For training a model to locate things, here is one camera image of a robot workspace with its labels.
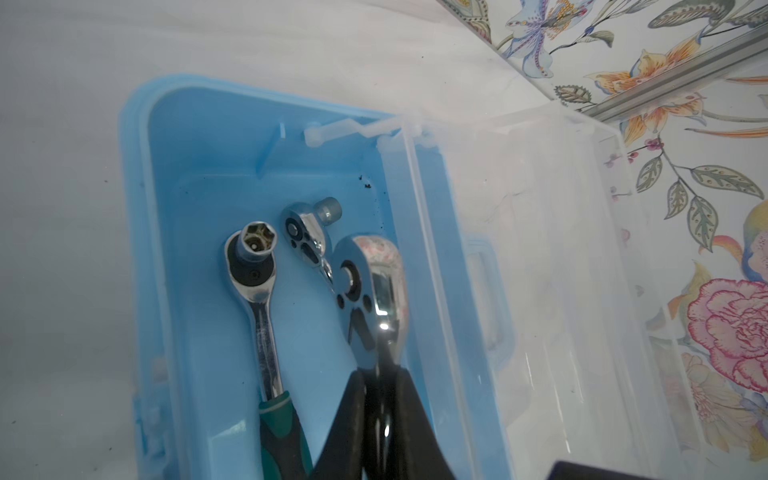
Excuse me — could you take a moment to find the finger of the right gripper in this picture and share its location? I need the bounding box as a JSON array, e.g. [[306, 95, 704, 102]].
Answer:
[[548, 461, 650, 480]]

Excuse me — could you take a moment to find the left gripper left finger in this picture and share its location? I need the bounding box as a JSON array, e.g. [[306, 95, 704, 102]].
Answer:
[[309, 370, 366, 480]]

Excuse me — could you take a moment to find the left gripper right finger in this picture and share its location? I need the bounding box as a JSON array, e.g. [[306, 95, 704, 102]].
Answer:
[[394, 367, 455, 480]]

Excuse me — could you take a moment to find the blue plastic tool box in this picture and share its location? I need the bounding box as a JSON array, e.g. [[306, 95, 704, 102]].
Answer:
[[119, 75, 711, 479]]

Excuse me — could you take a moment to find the red handled ratchet wrench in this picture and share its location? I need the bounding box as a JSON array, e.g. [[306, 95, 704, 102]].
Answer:
[[331, 234, 409, 479]]

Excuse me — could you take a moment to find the green handled ratchet wrench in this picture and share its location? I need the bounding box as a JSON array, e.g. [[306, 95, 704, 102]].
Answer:
[[224, 221, 312, 479]]

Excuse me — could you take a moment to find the small chrome ratchet wrench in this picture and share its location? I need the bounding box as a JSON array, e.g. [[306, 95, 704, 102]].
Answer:
[[281, 197, 342, 288]]

